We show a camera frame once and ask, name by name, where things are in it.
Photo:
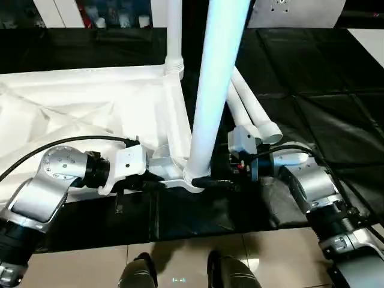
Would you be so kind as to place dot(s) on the white plastic table leg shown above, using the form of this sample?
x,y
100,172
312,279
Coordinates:
x,y
216,90
240,111
258,111
174,36

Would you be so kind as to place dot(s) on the white plastic table top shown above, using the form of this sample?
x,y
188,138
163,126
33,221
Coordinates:
x,y
75,105

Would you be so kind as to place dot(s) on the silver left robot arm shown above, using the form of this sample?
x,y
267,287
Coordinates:
x,y
39,192

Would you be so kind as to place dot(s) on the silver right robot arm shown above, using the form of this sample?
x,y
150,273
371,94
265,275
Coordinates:
x,y
315,186

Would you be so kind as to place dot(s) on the dark left robot foot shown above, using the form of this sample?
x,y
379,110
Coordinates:
x,y
138,271

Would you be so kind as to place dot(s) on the dark robot foot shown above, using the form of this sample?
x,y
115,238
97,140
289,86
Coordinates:
x,y
232,271
138,271

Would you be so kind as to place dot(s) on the dark right robot foot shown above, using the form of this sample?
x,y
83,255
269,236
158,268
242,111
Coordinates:
x,y
232,271

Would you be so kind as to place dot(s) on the white plastic bottle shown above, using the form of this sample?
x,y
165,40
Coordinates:
x,y
100,23
144,22

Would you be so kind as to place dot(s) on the white curved plastic panel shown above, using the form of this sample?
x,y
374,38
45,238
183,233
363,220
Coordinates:
x,y
297,13

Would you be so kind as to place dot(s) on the red bottle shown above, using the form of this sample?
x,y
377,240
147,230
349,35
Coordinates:
x,y
87,18

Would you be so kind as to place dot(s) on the white flat board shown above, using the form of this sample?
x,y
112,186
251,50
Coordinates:
x,y
369,42

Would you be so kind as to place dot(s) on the white glass-door cabinet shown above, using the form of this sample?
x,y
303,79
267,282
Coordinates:
x,y
60,12

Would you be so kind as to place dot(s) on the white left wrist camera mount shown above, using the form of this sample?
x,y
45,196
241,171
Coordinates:
x,y
129,162

